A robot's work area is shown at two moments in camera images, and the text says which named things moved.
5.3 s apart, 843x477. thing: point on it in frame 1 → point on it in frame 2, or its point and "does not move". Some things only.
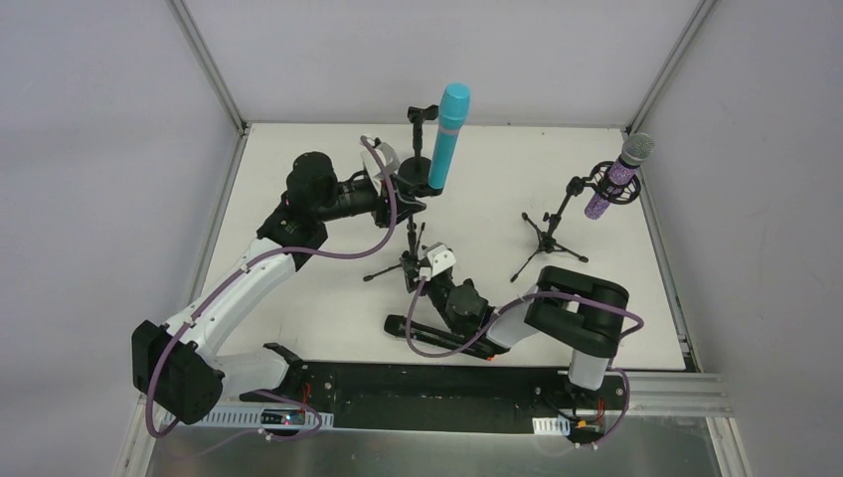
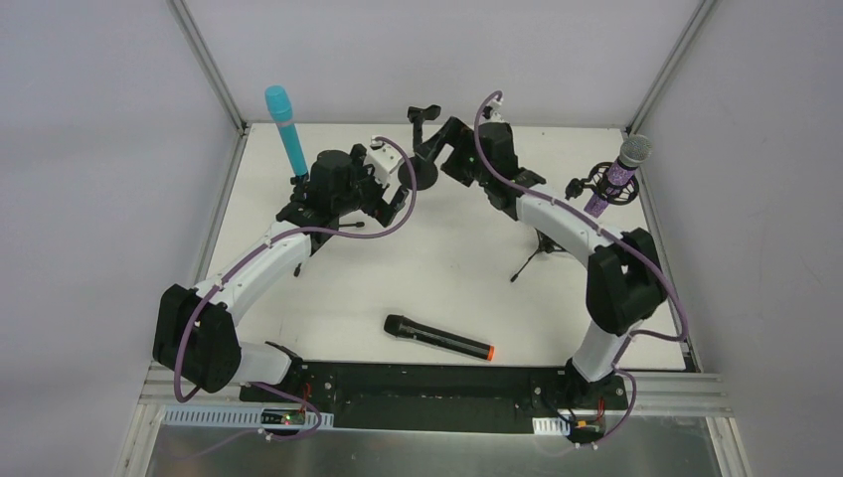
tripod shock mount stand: x=628 y=194 does not move
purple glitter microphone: x=637 y=149 does not move
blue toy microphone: x=453 y=110 → x=280 y=105
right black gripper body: x=426 y=281 → x=445 y=140
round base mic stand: x=414 y=172 does not move
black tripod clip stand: x=411 y=263 → x=305 y=212
